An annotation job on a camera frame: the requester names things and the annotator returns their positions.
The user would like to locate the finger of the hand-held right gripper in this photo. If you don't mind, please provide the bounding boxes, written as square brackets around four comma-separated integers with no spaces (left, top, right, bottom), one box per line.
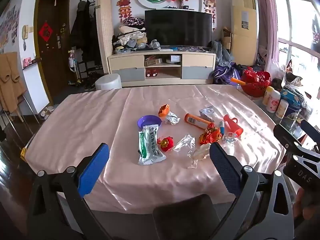
[273,124,320,173]
[300,119,320,153]

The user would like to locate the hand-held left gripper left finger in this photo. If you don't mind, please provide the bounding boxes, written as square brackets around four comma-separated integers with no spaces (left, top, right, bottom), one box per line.
[26,142,118,240]

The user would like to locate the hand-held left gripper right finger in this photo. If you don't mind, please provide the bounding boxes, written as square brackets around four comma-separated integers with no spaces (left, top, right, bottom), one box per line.
[209,142,295,240]

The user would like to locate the red and gold wrapper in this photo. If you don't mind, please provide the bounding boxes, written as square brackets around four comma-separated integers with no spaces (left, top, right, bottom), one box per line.
[199,127,222,145]

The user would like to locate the red plastic cup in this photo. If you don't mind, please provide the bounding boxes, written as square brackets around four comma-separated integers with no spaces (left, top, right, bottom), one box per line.
[223,114,244,137]

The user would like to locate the purple plastic bowl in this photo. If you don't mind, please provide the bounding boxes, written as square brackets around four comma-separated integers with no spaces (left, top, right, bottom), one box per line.
[137,115,163,128]

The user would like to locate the person's right hand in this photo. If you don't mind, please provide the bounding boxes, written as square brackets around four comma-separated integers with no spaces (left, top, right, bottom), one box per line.
[292,189,320,228]

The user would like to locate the blue round tin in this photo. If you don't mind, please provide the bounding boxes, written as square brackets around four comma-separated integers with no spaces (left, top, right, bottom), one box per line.
[280,87,309,125]

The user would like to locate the white bottle with cream label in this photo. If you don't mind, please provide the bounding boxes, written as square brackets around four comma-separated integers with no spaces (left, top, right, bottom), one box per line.
[275,99,289,119]

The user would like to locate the clear plastic cup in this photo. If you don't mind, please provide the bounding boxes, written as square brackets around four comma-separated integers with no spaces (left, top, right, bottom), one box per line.
[221,132,238,153]

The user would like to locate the white bottle with yellow cap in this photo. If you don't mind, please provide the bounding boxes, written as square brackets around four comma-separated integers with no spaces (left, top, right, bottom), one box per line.
[262,86,274,105]

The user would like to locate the clear plastic wrapper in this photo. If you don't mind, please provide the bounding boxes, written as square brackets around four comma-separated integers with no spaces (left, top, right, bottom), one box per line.
[174,134,196,158]

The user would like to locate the clear plastic bags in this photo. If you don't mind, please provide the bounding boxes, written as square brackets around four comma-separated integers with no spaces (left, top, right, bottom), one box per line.
[270,60,310,98]

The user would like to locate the orange tube with red cap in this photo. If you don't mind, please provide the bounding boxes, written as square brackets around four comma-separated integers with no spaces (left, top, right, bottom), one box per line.
[184,113,215,130]

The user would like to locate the grey foil packet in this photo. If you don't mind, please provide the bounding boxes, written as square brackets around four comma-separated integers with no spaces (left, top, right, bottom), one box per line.
[199,106,215,122]

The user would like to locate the green and white packet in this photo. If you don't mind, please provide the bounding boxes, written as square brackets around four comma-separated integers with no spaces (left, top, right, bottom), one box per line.
[138,124,167,165]

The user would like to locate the red plastic basket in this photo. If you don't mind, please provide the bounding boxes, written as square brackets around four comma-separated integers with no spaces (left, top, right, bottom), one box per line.
[240,67,272,97]

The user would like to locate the red round ornament wrapper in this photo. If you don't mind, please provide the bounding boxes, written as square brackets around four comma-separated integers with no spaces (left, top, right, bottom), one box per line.
[157,136,173,152]

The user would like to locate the silver crumpled foil wrapper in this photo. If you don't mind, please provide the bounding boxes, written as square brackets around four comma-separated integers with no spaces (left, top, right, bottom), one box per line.
[166,112,180,125]

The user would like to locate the pair of slippers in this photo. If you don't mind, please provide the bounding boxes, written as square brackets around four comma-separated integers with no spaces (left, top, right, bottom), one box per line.
[40,106,57,119]

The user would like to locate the purple bag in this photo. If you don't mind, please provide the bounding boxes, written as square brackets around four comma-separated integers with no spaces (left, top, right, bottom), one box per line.
[212,62,242,85]

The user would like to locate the white round stool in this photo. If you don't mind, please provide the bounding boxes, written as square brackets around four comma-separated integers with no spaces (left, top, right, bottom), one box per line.
[95,74,122,90]

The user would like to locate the window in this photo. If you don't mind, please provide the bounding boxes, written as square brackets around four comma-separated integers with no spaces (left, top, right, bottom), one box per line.
[272,0,320,90]

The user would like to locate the blue denim cloth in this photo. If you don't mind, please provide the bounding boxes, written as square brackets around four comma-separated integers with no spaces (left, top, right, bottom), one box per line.
[212,41,232,68]

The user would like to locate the beige and grey TV cabinet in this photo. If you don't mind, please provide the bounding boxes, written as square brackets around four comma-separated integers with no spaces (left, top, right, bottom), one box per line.
[107,47,217,85]

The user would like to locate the small brown cardboard boxes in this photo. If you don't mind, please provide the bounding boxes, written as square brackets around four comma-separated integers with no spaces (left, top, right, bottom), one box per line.
[221,27,233,52]

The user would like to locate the brown wooden door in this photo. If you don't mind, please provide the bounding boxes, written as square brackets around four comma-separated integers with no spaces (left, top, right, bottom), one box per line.
[34,0,73,100]

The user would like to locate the pink curtain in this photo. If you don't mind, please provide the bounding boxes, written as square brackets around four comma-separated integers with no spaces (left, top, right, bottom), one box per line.
[255,0,279,70]

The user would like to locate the brown coat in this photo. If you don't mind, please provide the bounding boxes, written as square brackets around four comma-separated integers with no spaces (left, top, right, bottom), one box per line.
[0,52,27,112]

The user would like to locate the pile of clothes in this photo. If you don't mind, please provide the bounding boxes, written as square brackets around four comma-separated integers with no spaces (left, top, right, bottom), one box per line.
[112,17,148,53]

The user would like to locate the beige folding screen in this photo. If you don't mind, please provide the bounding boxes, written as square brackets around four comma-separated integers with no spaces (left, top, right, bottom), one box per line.
[96,0,114,74]

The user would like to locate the dark hanging coats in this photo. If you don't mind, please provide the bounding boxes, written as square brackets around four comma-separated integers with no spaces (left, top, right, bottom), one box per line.
[69,0,101,64]

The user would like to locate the red diamond door decoration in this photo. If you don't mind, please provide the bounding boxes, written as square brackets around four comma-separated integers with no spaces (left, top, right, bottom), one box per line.
[38,22,54,42]

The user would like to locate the black television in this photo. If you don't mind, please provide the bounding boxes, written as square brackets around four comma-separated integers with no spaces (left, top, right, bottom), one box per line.
[144,9,212,47]

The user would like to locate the metal chair frame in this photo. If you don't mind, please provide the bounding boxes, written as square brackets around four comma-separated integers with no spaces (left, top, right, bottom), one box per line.
[0,96,40,130]

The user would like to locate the hanging red wall ornament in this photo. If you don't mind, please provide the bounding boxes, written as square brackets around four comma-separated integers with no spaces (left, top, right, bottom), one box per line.
[202,0,217,30]

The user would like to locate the wall photo collage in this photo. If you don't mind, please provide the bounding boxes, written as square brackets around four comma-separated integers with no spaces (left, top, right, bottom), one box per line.
[0,2,20,53]

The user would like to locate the red fish wall decoration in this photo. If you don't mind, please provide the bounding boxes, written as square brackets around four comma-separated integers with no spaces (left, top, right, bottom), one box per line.
[117,0,134,23]

